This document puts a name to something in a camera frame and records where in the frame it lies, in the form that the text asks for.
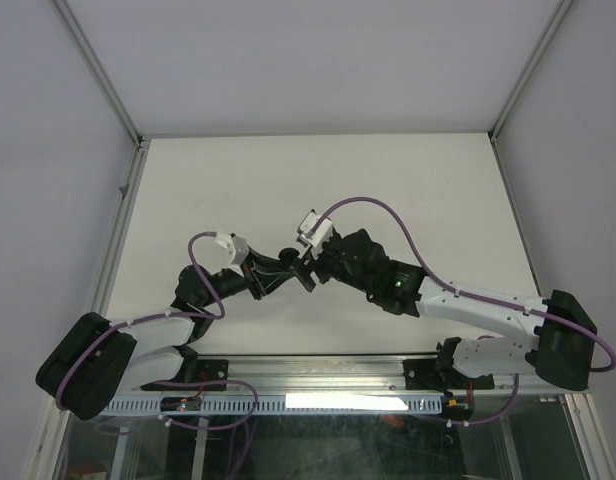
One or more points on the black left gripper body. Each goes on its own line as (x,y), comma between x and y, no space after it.
(228,283)

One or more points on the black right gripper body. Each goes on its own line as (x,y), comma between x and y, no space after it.
(331,266)

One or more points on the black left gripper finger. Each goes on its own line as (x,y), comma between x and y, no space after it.
(263,284)
(265,265)

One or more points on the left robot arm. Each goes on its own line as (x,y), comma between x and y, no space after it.
(98,360)

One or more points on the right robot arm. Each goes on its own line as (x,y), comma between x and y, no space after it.
(552,338)

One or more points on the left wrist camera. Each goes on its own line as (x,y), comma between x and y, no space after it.
(230,247)

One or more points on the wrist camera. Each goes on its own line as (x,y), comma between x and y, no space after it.
(230,247)
(313,232)

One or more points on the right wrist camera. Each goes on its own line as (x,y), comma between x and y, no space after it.
(313,232)

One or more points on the aluminium mounting rail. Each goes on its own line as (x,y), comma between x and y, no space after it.
(374,373)

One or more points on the white slotted cable duct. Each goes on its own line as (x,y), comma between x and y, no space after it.
(267,405)

